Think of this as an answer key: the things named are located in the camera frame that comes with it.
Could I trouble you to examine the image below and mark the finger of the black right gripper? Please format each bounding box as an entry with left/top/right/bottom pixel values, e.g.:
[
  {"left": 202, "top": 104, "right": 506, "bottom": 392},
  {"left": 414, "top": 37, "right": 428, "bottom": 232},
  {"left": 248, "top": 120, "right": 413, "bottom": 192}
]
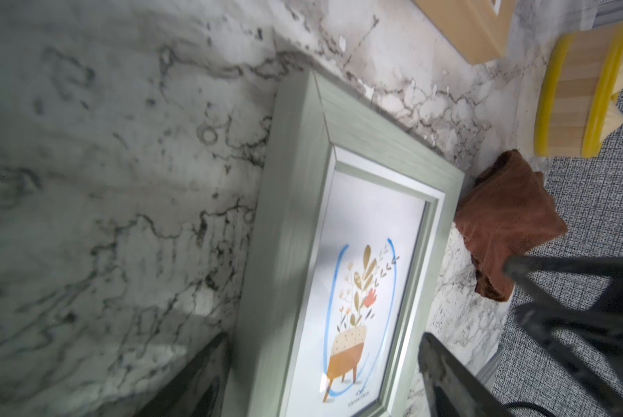
[{"left": 502, "top": 255, "right": 623, "bottom": 416}]

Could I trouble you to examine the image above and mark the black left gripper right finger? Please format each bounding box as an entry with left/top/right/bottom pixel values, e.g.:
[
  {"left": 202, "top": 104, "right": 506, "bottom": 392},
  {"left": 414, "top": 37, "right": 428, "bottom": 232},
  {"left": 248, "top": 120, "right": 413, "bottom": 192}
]
[{"left": 418, "top": 332, "right": 512, "bottom": 416}]

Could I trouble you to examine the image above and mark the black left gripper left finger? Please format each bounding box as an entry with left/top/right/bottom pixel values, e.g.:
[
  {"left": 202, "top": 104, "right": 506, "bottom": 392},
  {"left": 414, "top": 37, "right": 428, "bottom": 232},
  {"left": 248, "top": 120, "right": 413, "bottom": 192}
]
[{"left": 135, "top": 333, "right": 231, "bottom": 416}]

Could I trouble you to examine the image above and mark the brown microfibre cloth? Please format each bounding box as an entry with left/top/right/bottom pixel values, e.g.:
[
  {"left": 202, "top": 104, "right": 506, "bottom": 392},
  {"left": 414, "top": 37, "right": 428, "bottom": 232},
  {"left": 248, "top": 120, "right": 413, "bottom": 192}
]
[{"left": 455, "top": 149, "right": 568, "bottom": 302}]

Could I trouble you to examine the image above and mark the grey green picture frame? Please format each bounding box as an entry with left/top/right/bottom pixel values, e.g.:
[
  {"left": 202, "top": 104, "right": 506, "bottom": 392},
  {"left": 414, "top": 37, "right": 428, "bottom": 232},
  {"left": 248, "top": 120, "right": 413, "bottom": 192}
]
[{"left": 222, "top": 71, "right": 464, "bottom": 416}]

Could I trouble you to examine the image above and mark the light wood picture frame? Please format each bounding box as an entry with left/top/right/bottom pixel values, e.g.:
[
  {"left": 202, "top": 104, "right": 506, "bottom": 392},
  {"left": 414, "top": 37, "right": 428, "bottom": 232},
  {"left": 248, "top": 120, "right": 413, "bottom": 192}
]
[{"left": 415, "top": 0, "right": 516, "bottom": 65}]

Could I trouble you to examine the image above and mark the white steamed bun front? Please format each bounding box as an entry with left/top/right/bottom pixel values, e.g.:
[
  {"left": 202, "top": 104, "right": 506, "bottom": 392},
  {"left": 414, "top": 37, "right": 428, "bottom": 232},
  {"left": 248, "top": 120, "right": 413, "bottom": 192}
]
[{"left": 600, "top": 101, "right": 623, "bottom": 144}]

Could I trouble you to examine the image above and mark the yellow rimmed bamboo steamer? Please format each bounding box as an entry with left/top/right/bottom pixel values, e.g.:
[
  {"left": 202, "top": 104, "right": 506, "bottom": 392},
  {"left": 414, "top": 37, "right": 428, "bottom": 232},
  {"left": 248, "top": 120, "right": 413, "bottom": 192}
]
[{"left": 533, "top": 22, "right": 623, "bottom": 159}]

